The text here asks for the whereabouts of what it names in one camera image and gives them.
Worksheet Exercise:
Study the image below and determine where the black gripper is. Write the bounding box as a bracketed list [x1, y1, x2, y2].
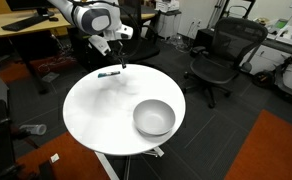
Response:
[109, 39, 127, 70]

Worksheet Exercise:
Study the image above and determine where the clear plastic bottle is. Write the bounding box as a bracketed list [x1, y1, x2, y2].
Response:
[18, 123, 48, 136]

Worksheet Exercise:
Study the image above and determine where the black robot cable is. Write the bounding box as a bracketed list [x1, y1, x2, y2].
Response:
[69, 0, 144, 65]

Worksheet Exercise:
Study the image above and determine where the white desk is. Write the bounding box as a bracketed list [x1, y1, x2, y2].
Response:
[261, 17, 292, 58]

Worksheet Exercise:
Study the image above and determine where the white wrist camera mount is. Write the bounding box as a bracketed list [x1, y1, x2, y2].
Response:
[88, 34, 112, 57]

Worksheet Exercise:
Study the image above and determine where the white bowl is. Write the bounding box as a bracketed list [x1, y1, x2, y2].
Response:
[132, 98, 177, 137]

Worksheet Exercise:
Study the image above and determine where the wooden desk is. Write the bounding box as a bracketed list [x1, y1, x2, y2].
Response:
[0, 6, 109, 38]

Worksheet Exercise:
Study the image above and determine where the black keyboard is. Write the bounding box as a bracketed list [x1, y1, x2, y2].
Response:
[0, 15, 50, 33]

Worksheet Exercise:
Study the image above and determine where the green marker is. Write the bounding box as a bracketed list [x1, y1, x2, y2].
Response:
[97, 70, 122, 79]

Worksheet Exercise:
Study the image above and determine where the white card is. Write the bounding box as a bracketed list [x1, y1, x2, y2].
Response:
[49, 152, 61, 164]

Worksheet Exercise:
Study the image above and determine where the white cabinet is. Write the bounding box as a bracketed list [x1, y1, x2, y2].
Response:
[155, 9, 183, 40]

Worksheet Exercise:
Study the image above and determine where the black computer tower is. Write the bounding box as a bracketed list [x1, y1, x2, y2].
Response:
[193, 27, 218, 52]

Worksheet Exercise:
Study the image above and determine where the white table base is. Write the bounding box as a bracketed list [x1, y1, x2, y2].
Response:
[94, 145, 166, 180]

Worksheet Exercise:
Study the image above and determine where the black electric scooter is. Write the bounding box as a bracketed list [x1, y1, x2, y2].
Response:
[250, 49, 292, 105]

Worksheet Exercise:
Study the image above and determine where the black monitor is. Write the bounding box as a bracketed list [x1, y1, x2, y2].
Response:
[5, 0, 55, 18]

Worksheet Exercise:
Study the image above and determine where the black mesh office chair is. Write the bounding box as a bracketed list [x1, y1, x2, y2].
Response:
[182, 16, 269, 110]

